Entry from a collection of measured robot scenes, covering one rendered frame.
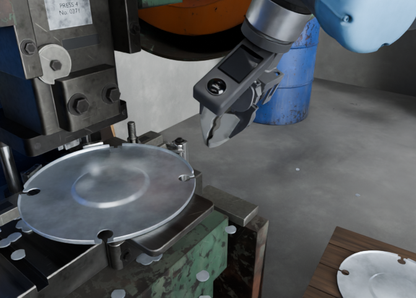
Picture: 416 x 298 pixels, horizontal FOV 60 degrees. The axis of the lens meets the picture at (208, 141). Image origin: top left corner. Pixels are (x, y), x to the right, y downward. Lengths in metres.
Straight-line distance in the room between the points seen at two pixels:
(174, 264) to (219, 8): 0.51
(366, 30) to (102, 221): 0.43
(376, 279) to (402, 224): 0.88
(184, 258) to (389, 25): 0.51
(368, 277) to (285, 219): 0.77
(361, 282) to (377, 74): 2.90
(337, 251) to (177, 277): 0.61
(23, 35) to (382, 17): 0.40
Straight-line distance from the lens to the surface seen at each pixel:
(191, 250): 0.71
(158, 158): 0.71
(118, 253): 0.66
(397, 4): 0.36
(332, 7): 0.35
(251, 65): 0.47
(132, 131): 0.81
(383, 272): 1.17
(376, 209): 2.04
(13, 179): 0.76
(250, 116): 0.52
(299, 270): 1.60
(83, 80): 0.58
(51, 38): 0.58
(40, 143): 0.61
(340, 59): 3.90
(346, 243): 1.23
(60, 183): 0.68
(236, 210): 0.80
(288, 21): 0.46
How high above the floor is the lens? 1.13
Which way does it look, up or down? 27 degrees down
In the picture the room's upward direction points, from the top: straight up
